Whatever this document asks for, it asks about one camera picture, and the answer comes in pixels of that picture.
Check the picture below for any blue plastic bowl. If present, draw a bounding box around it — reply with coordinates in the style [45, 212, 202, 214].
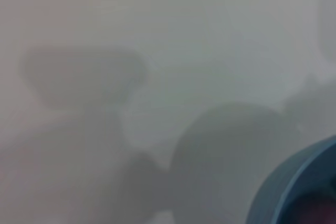
[245, 134, 336, 224]

